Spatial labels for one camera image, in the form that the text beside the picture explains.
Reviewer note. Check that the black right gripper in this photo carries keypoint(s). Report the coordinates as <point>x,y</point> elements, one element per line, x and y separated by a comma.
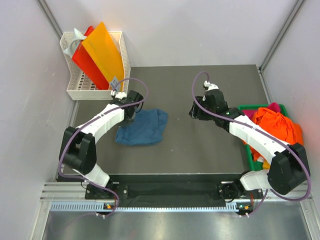
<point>195,112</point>

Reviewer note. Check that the blue t shirt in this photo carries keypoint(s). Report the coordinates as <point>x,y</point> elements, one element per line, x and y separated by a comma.
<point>146,129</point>

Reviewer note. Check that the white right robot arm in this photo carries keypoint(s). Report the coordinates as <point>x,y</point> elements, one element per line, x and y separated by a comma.
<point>288,161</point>

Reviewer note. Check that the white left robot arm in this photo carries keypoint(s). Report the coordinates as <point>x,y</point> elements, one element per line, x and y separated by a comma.
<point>78,155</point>

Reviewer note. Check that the white perforated plastic basket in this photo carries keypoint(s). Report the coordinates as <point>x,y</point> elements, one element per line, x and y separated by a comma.
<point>80,87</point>

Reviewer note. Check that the pink t shirt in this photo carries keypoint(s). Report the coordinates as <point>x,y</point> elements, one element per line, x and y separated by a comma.
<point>251,109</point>

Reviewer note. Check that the orange t shirt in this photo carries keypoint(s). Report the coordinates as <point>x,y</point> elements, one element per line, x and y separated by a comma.
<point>278,125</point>

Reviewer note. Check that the orange plastic board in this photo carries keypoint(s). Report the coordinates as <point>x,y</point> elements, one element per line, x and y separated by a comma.
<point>104,53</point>

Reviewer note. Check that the red plastic board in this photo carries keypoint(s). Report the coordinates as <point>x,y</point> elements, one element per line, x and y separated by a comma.
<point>83,60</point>

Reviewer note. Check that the green plastic bin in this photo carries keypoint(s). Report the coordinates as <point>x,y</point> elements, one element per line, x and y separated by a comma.
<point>257,165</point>

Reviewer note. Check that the yellow t shirt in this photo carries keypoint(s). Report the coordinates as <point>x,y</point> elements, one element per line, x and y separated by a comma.
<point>266,165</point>

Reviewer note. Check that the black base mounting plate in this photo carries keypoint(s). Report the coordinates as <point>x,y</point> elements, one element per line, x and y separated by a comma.
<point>175,190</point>

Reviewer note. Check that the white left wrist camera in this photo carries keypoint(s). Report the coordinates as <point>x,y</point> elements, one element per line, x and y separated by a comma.
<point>118,94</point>

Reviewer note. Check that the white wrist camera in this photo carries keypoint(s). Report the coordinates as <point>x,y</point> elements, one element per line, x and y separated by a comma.
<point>118,94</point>
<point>208,86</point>

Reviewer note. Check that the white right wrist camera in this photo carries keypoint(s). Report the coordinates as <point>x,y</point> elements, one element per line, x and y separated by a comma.
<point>208,86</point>

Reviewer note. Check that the light blue plastic ring tool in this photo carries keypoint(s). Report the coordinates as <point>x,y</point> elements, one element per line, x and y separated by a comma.
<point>76,40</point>

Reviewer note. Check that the grey slotted cable duct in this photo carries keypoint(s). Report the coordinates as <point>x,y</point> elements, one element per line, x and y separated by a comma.
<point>77,206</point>

